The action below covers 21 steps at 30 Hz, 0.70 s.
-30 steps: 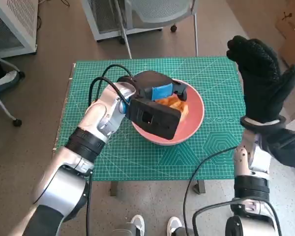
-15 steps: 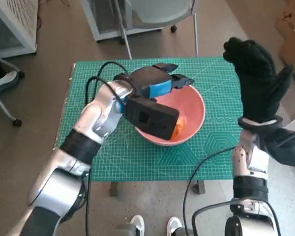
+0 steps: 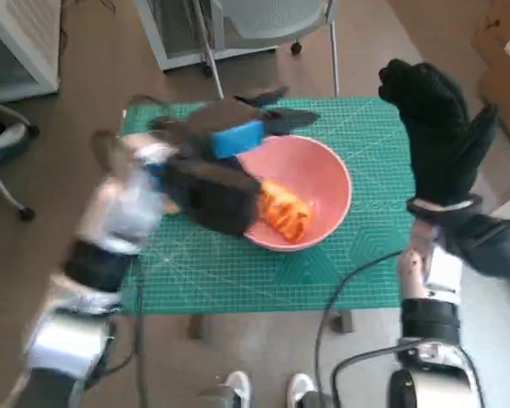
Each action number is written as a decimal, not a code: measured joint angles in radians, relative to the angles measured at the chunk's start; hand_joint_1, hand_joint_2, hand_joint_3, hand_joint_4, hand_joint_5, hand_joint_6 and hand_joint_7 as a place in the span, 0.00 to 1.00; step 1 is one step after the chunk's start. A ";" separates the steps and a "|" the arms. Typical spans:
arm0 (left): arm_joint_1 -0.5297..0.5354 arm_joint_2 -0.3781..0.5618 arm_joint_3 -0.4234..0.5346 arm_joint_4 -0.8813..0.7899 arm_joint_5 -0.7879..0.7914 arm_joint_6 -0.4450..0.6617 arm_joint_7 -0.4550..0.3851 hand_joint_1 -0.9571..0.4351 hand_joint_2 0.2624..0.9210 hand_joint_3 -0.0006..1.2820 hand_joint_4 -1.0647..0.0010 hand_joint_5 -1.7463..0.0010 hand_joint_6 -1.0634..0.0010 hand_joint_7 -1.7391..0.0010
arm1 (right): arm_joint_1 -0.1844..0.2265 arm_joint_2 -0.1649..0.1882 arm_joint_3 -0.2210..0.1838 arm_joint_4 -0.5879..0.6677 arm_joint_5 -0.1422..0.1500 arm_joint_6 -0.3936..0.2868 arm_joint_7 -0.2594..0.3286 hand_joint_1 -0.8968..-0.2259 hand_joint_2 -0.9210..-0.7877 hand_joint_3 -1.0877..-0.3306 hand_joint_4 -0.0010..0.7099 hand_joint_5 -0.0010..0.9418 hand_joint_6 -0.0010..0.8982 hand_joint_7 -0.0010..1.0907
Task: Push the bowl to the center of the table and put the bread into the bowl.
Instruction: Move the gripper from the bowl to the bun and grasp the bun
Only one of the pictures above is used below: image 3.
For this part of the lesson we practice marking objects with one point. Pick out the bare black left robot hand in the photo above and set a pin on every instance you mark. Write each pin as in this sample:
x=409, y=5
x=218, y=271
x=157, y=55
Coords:
x=238, y=140

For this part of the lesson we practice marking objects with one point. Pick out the person's right leg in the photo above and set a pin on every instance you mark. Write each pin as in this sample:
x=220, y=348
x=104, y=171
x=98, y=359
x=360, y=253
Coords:
x=319, y=401

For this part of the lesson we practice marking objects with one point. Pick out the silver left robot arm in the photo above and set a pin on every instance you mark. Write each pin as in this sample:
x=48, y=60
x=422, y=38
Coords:
x=119, y=208

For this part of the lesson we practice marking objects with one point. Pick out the pink bowl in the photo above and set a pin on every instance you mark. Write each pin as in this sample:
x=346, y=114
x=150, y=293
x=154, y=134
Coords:
x=314, y=170

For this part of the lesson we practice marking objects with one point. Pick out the person's leg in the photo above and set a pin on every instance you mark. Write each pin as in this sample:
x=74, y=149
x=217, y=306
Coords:
x=214, y=398
x=319, y=401

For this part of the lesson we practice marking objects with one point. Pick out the person's left foot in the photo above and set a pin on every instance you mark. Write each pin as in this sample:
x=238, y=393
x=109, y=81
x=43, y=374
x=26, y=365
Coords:
x=239, y=384

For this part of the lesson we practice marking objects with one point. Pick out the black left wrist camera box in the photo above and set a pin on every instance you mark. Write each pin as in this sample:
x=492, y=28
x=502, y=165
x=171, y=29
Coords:
x=212, y=195

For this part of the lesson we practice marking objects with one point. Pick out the office chair with casters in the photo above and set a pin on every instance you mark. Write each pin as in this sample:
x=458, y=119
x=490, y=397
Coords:
x=4, y=140

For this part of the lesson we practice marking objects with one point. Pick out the green cutting mat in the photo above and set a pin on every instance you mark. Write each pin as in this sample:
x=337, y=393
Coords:
x=238, y=276

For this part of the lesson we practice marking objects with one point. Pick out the rectangular bread loaf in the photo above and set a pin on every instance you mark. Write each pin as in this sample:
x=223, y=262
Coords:
x=287, y=212

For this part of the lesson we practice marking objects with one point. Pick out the person's right foot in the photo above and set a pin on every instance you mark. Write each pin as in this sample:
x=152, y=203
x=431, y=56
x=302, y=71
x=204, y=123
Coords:
x=299, y=386

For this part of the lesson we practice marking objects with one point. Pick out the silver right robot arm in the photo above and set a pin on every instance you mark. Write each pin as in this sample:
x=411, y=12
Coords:
x=429, y=323

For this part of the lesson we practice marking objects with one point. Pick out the small table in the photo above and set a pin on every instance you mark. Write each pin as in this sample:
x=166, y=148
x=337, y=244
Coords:
x=196, y=327

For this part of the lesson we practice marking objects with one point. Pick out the person's foot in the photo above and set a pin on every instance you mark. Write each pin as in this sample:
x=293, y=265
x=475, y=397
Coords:
x=239, y=384
x=299, y=386

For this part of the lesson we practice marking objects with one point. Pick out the large white perforated cabinet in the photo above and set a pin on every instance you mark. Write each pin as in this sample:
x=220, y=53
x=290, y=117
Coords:
x=17, y=47

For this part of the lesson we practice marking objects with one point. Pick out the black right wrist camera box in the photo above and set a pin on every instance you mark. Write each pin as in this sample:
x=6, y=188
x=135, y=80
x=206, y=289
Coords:
x=493, y=246

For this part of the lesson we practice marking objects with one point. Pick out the grey mesh chair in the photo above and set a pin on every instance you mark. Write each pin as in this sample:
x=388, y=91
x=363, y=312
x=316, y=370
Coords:
x=276, y=19

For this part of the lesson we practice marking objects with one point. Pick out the person's left leg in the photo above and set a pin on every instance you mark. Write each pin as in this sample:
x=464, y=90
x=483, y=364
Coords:
x=214, y=398

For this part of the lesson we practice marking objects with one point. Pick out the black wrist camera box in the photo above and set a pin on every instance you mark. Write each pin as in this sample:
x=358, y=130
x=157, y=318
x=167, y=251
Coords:
x=212, y=195
x=493, y=246

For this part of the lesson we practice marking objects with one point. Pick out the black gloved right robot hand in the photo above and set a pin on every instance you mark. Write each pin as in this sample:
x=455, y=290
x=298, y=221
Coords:
x=442, y=149

